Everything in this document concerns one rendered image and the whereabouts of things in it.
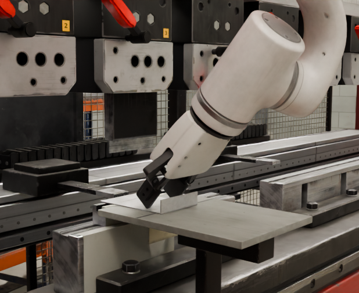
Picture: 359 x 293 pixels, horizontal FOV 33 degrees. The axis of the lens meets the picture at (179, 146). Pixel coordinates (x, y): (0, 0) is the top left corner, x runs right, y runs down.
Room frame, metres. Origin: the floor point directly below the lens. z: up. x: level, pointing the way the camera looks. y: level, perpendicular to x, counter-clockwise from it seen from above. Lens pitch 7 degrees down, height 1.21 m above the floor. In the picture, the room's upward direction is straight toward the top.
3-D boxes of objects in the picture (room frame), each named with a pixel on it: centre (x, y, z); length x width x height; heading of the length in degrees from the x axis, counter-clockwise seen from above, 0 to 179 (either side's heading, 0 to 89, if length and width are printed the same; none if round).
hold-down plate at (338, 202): (1.40, -0.36, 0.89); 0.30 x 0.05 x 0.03; 139
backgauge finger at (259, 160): (1.46, -0.12, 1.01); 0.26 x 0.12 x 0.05; 49
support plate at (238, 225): (0.88, -0.04, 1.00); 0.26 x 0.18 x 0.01; 49
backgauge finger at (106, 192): (1.09, 0.20, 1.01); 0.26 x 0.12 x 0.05; 49
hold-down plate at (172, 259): (0.97, 0.01, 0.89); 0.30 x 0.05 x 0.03; 139
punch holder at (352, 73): (1.57, -0.43, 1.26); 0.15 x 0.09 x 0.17; 139
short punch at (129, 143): (0.98, 0.08, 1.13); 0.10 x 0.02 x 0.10; 139
